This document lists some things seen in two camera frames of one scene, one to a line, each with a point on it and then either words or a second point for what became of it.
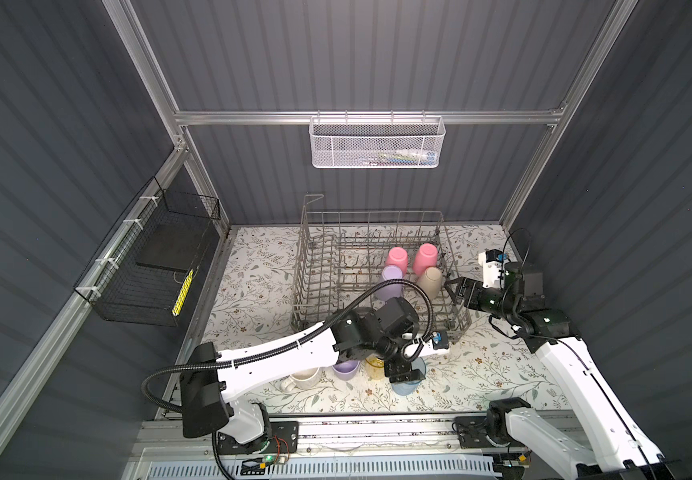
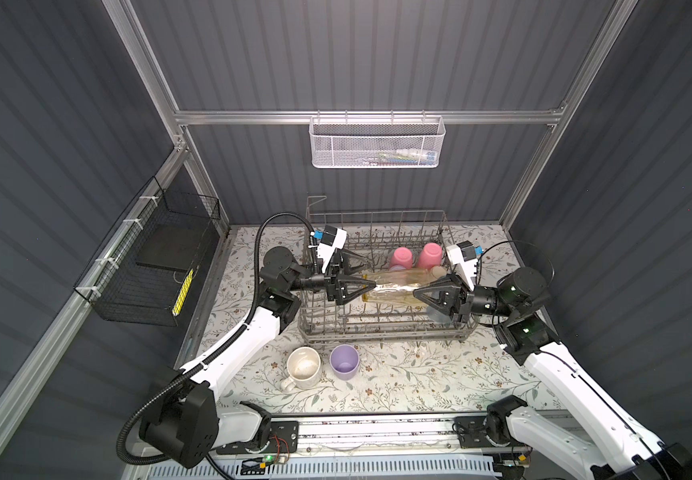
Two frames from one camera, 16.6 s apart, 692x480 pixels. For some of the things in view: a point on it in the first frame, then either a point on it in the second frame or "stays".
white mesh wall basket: [376, 142] stays
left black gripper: [402, 371] -> [335, 292]
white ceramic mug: [303, 381] stays
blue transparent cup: [406, 388] -> [439, 316]
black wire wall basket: [140, 273] stays
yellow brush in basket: [182, 293] stays
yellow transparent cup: [375, 367] -> [394, 286]
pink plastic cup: [398, 256] stays
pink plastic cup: [426, 257] stays
